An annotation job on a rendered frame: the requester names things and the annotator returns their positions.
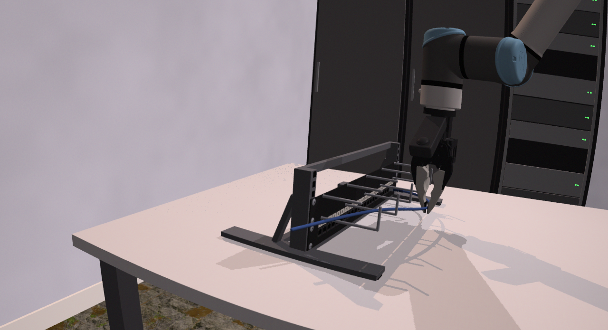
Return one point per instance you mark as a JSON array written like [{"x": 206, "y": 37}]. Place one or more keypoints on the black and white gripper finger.
[
  {"x": 421, "y": 179},
  {"x": 440, "y": 179}
]

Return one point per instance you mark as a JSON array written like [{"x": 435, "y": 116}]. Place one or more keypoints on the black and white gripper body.
[{"x": 446, "y": 144}]

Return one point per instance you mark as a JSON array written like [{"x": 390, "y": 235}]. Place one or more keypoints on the black metal rack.
[{"x": 365, "y": 193}]

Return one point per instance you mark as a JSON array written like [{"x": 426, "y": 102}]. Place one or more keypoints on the blue network cable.
[{"x": 356, "y": 214}]

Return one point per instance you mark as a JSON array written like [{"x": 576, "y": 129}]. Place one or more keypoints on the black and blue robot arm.
[{"x": 449, "y": 56}]

